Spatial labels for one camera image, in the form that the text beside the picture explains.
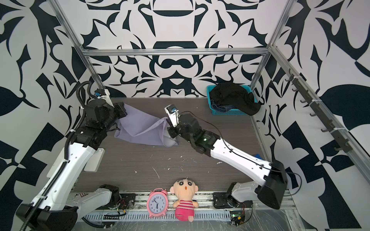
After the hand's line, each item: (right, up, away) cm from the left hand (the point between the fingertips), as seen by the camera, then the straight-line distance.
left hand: (120, 100), depth 70 cm
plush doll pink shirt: (+31, -43, 0) cm, 53 cm away
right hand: (+22, -8, 0) cm, 24 cm away
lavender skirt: (+7, -13, +5) cm, 16 cm away
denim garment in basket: (+56, -3, +28) cm, 62 cm away
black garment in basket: (+67, +7, +41) cm, 79 cm away
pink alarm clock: (+17, -50, +1) cm, 53 cm away
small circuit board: (+56, -57, +1) cm, 80 cm away
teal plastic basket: (+64, -5, +26) cm, 69 cm away
